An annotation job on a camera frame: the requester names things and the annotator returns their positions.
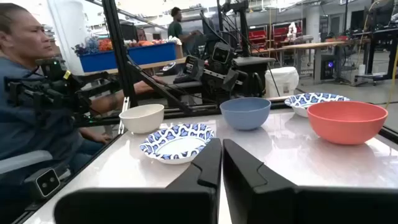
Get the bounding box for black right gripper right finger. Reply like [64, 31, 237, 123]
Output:
[223, 139, 398, 224]

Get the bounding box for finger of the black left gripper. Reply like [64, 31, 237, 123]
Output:
[221, 70, 239, 91]
[185, 55, 205, 81]

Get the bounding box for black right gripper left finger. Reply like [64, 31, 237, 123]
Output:
[53, 138, 222, 224]

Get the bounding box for blue plastic bowl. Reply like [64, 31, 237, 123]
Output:
[220, 97, 272, 131]

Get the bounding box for white scalloped bottom bowl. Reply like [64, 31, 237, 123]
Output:
[139, 123, 215, 165]

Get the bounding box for cream plastic bowl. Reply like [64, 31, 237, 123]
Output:
[119, 103, 165, 134]

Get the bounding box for blue patterned paper bowl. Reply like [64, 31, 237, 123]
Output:
[284, 92, 351, 118]

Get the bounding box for coral red plastic bowl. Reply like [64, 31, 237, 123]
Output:
[307, 101, 389, 146]

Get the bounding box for person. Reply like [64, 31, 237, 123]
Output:
[0, 2, 167, 200]
[167, 6, 200, 57]

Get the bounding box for blue storage bin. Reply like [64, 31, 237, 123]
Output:
[79, 42, 177, 73]

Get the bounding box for white bag bin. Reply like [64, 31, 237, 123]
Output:
[264, 66, 300, 98]

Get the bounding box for black equipment stand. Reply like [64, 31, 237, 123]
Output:
[216, 0, 252, 58]

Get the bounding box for red storage bin rack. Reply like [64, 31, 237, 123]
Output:
[248, 20, 304, 50]

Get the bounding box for long wooden table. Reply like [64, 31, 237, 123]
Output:
[251, 39, 371, 82]

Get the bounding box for black computer tower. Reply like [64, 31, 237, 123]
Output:
[320, 54, 336, 81]

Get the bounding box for black desk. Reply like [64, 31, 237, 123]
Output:
[354, 27, 398, 86]

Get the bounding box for grey chair armrest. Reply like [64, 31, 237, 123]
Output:
[0, 151, 53, 175]

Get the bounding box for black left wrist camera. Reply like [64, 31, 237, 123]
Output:
[212, 42, 231, 65]

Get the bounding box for black diagonal frame brace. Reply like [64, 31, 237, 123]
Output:
[126, 55, 193, 114]

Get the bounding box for black aluminium frame post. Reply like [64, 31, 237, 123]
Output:
[101, 0, 139, 108]

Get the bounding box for black table-level camera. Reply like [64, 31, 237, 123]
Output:
[34, 167, 62, 197]

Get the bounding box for yellow hanging cable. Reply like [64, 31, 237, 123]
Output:
[385, 46, 398, 108]

